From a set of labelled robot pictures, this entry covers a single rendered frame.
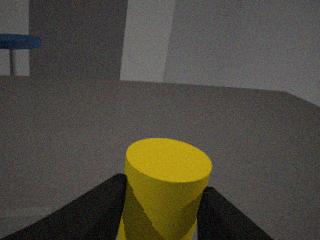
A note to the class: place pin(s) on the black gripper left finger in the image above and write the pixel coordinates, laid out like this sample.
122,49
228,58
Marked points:
95,215

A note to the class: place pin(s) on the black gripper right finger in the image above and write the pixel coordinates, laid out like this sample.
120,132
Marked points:
219,219

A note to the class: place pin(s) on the yellow cylinder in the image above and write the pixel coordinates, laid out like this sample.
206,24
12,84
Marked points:
166,180

